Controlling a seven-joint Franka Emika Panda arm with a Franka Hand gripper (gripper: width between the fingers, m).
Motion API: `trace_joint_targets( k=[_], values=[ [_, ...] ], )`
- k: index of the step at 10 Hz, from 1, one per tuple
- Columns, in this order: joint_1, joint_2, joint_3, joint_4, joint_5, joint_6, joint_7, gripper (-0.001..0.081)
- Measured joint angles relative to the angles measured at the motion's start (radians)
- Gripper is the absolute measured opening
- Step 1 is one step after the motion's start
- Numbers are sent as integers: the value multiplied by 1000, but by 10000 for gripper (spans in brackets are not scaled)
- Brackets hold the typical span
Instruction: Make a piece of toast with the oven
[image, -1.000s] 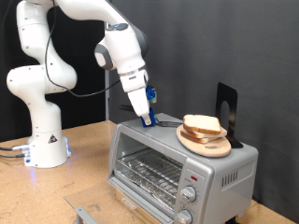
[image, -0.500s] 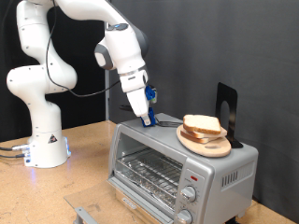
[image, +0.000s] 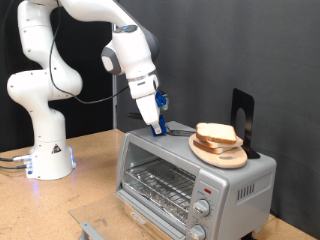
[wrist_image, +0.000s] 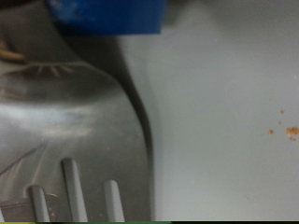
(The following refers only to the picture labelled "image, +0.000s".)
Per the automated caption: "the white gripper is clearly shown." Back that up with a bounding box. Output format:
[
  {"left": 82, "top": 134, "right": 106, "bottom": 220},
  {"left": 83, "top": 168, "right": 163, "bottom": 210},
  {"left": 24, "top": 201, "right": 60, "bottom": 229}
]
[{"left": 128, "top": 73, "right": 163, "bottom": 135}]

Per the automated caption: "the black spatula with blue block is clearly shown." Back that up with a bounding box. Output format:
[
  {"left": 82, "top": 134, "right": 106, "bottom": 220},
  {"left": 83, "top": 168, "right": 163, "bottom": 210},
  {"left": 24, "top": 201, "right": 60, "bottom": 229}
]
[{"left": 127, "top": 112, "right": 198, "bottom": 137}]

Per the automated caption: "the white bread slice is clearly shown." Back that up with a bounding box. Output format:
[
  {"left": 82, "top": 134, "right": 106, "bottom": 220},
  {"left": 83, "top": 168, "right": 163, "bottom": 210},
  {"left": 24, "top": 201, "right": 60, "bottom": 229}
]
[{"left": 195, "top": 122, "right": 238, "bottom": 145}]

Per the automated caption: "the glass oven door with handle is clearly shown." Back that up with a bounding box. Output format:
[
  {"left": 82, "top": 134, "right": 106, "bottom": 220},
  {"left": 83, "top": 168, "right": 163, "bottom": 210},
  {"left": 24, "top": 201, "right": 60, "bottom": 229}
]
[{"left": 68, "top": 190, "right": 188, "bottom": 240}]

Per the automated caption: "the silver toaster oven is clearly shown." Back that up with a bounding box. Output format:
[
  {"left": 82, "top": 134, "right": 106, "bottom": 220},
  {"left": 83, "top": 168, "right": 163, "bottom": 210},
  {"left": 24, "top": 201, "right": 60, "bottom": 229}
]
[{"left": 114, "top": 120, "right": 278, "bottom": 240}]

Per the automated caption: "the wooden block under oven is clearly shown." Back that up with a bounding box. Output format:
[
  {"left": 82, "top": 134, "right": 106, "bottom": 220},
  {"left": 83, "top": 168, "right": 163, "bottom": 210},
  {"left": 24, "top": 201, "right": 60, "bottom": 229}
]
[{"left": 123, "top": 201, "right": 168, "bottom": 240}]

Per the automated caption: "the silver oven knob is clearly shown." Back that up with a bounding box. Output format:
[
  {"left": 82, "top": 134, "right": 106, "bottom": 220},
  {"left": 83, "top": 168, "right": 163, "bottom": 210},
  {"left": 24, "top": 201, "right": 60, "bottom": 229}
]
[
  {"left": 193, "top": 198, "right": 212, "bottom": 218},
  {"left": 188, "top": 223, "right": 207, "bottom": 240}
]

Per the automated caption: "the metal pole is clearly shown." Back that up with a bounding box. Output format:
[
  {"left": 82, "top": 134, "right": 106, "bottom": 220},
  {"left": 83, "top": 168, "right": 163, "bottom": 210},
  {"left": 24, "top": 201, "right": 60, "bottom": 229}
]
[{"left": 112, "top": 74, "right": 119, "bottom": 130}]

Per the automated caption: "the black backdrop cloth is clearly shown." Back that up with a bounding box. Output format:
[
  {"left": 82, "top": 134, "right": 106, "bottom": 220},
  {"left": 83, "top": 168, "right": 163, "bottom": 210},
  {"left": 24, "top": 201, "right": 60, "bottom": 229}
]
[{"left": 0, "top": 0, "right": 118, "bottom": 153}]

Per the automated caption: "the round wooden cutting board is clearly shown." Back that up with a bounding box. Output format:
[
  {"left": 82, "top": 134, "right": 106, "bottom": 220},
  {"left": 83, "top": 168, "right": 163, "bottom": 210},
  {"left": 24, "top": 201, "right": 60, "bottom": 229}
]
[{"left": 188, "top": 133, "right": 249, "bottom": 169}]

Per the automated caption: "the black metal bookend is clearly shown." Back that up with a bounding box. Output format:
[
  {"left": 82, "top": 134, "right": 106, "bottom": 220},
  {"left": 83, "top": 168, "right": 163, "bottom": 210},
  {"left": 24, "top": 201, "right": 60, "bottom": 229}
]
[{"left": 230, "top": 88, "right": 262, "bottom": 160}]

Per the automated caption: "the dark grey backdrop curtain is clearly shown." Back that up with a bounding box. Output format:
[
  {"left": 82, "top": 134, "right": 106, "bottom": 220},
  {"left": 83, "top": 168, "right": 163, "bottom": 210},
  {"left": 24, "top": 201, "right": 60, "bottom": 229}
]
[{"left": 116, "top": 0, "right": 320, "bottom": 240}]

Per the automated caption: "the wire oven rack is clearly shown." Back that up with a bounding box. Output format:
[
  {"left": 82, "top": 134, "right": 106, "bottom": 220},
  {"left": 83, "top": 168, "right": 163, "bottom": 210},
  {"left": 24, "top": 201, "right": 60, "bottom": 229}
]
[{"left": 124, "top": 159, "right": 197, "bottom": 224}]

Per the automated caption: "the black camera cable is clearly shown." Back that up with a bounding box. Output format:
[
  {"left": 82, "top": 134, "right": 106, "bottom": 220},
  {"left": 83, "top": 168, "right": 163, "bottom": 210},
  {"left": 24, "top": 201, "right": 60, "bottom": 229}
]
[{"left": 48, "top": 0, "right": 131, "bottom": 105}]

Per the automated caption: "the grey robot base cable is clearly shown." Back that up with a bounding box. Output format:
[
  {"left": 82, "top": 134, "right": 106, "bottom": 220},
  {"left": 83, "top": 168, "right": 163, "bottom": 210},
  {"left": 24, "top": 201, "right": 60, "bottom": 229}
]
[
  {"left": 0, "top": 163, "right": 33, "bottom": 171},
  {"left": 0, "top": 153, "right": 33, "bottom": 163}
]

